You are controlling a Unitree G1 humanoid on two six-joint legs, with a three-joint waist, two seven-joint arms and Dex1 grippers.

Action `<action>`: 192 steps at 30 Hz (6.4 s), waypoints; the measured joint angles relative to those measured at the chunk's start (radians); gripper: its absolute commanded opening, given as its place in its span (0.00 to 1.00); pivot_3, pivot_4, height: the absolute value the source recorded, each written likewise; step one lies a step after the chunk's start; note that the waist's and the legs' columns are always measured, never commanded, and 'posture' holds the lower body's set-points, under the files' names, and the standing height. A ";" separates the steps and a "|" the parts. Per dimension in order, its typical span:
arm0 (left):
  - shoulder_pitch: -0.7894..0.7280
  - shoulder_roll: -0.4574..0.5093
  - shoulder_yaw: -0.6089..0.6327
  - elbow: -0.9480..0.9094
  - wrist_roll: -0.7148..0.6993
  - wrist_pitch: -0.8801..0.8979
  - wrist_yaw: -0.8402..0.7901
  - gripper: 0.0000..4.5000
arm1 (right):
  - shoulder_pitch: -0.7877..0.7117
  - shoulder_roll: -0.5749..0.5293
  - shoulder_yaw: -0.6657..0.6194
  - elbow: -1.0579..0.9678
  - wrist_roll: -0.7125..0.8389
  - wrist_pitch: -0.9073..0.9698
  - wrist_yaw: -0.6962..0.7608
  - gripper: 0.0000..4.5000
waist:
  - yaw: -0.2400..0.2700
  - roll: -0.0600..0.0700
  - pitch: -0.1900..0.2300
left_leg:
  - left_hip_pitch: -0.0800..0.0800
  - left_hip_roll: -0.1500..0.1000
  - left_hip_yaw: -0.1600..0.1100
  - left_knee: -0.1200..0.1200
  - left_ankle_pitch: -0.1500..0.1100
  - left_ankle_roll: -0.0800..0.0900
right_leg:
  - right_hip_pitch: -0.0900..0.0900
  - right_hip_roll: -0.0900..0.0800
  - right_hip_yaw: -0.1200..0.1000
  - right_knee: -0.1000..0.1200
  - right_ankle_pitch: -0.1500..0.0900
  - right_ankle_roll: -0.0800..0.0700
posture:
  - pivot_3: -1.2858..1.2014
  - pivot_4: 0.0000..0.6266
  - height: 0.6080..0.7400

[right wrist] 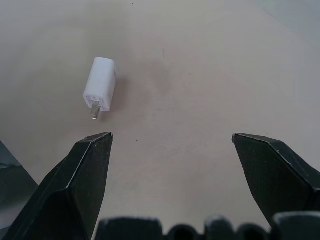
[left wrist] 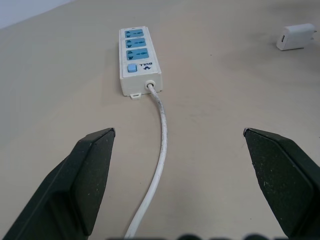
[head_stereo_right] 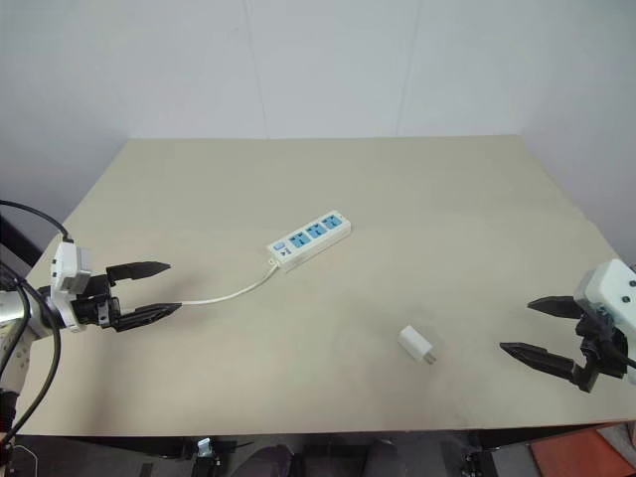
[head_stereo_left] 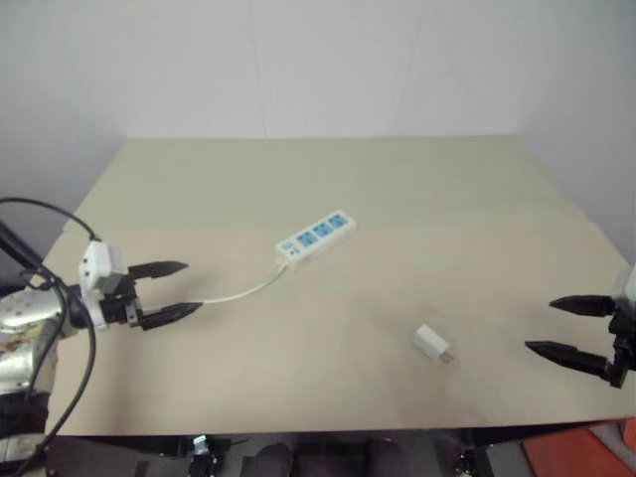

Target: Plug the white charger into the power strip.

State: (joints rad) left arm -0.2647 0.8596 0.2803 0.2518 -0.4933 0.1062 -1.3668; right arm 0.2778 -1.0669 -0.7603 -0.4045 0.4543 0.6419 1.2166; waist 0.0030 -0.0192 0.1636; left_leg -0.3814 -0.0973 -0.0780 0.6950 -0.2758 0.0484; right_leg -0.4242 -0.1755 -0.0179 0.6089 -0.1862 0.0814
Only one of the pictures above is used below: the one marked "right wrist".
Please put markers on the white USB wall charger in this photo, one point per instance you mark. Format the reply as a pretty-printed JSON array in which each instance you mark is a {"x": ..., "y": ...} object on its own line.
[{"x": 100, "y": 83}]

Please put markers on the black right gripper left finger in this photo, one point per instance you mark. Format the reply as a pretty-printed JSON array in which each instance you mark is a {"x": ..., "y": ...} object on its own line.
[{"x": 72, "y": 185}]

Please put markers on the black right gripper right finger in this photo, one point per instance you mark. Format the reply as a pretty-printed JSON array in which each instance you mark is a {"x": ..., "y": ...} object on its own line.
[{"x": 272, "y": 175}]

